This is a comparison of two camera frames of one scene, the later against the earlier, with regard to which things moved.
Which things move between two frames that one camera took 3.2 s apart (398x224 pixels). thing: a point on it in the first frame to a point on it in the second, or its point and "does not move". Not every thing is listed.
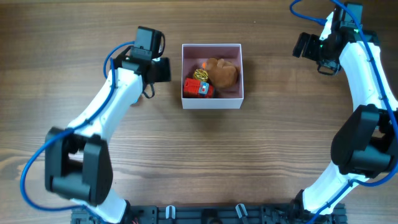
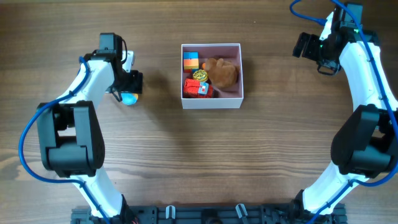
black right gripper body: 314,50 does not move
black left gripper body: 162,73 to 129,82
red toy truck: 196,88 does not move
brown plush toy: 221,73 does not move
